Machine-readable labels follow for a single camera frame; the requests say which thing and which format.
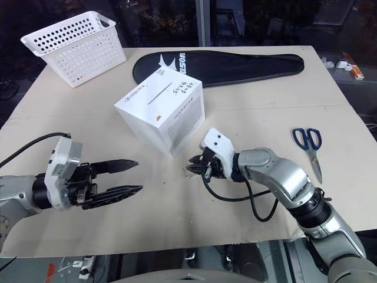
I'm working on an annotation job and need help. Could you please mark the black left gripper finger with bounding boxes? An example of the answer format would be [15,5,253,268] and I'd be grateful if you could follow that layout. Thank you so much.
[87,185,144,206]
[90,159,140,176]

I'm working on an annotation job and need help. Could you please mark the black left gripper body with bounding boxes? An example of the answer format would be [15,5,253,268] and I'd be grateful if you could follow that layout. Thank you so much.
[64,162,98,211]

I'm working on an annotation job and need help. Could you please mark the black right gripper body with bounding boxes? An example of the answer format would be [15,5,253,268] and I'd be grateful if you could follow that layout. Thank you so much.
[202,148,230,180]

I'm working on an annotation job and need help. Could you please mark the white box with slot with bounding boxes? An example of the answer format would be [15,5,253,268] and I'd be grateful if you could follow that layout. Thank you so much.
[114,68,206,160]

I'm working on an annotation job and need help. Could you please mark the orange and white small box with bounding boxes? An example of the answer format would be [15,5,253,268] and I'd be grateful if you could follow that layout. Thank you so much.
[351,65,365,81]

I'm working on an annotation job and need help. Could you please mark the black racket cover bag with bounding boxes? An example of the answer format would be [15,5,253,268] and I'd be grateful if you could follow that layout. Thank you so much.
[132,49,305,88]

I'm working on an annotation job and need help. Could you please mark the white perforated plastic basket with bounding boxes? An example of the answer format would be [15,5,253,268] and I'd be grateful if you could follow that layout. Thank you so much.
[19,11,128,89]

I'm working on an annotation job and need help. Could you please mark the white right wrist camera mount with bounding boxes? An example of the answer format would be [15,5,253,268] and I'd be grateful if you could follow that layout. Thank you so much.
[199,127,237,180]

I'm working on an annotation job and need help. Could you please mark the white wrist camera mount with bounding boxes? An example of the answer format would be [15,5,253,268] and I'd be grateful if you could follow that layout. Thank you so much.
[199,127,237,180]
[44,136,85,212]

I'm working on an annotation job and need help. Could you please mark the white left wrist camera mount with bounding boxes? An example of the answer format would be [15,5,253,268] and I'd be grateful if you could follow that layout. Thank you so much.
[44,136,85,212]

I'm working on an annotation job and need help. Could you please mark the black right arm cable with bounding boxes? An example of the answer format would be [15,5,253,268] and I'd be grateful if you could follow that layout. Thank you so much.
[201,167,279,222]

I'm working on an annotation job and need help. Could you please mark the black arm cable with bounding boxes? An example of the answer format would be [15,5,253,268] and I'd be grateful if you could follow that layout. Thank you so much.
[0,132,73,167]
[201,167,279,222]

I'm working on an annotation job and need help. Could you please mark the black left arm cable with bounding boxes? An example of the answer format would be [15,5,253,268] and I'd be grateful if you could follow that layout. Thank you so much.
[0,132,73,167]

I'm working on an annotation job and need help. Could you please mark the blue-handled scissors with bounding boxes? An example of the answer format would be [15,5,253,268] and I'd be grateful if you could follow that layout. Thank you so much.
[292,127,323,184]

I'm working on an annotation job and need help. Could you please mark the grey metal post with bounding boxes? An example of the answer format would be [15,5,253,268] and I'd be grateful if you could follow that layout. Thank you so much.
[197,0,213,48]

